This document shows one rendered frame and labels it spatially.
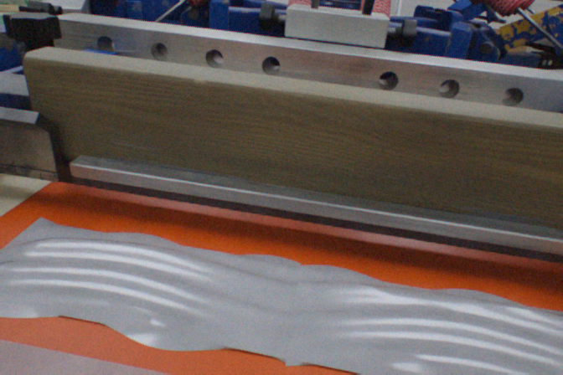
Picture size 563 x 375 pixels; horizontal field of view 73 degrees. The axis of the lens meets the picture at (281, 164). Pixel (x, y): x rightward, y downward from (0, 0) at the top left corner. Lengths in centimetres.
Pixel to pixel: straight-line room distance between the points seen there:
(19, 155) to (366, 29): 38
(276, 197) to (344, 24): 30
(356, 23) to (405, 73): 9
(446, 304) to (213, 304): 13
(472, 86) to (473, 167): 24
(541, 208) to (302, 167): 15
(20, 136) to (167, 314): 16
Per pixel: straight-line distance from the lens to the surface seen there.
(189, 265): 24
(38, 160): 30
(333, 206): 24
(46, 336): 23
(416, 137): 23
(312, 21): 50
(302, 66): 45
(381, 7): 69
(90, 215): 30
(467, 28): 88
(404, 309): 24
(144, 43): 50
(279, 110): 23
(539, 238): 27
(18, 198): 34
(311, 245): 27
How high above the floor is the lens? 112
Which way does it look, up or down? 28 degrees down
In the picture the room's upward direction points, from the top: 6 degrees clockwise
